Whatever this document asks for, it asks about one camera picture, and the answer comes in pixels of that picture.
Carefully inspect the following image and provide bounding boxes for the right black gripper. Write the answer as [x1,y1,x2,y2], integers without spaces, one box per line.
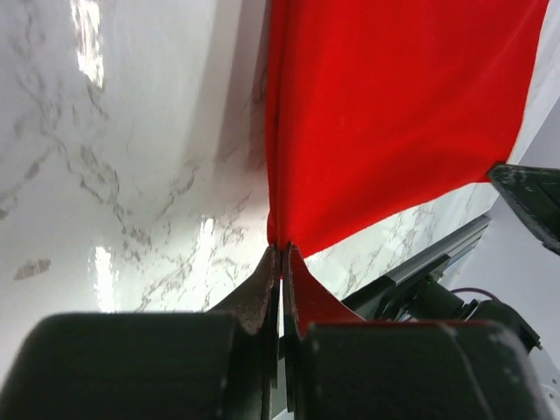
[380,164,559,350]

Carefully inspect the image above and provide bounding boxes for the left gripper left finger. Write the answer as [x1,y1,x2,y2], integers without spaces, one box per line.
[210,246,281,419]

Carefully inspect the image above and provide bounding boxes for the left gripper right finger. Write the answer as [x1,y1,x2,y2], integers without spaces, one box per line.
[282,242,365,414]

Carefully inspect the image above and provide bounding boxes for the bright red t shirt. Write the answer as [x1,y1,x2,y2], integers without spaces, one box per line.
[262,0,552,259]

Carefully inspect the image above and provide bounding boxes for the right aluminium frame post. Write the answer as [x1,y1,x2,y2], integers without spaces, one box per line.
[342,215,490,321]

